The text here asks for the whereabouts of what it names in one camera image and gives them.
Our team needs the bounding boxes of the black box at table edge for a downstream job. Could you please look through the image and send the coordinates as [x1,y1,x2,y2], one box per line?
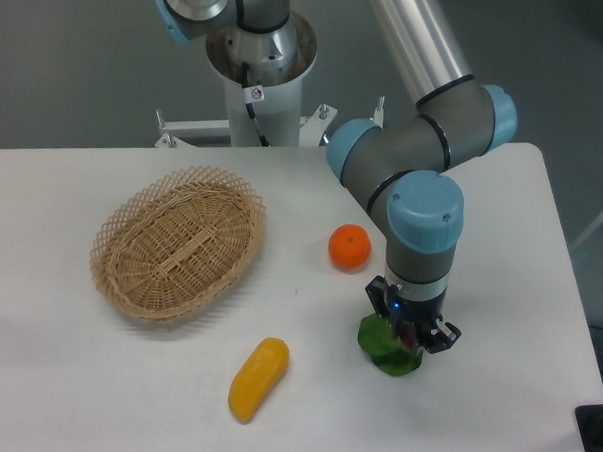
[575,404,603,452]

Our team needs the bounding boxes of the woven wicker basket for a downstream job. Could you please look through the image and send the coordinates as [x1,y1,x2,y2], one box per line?
[90,166,267,322]

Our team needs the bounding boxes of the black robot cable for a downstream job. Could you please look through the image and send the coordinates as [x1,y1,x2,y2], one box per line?
[236,61,276,149]

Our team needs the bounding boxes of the green leafy vegetable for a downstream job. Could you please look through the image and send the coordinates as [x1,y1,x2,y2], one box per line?
[357,314,422,377]

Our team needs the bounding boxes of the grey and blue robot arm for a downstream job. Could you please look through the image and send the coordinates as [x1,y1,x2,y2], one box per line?
[153,0,518,354]

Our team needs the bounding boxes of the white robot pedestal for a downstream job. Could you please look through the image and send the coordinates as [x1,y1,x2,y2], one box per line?
[156,11,338,148]

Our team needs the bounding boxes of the yellow sweet potato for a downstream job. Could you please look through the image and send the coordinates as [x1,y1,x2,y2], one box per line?
[228,337,290,424]

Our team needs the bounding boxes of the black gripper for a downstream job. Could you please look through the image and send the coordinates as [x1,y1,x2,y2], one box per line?
[365,275,462,355]

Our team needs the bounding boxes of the orange tangerine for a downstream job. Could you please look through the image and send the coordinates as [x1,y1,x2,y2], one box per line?
[327,224,372,272]

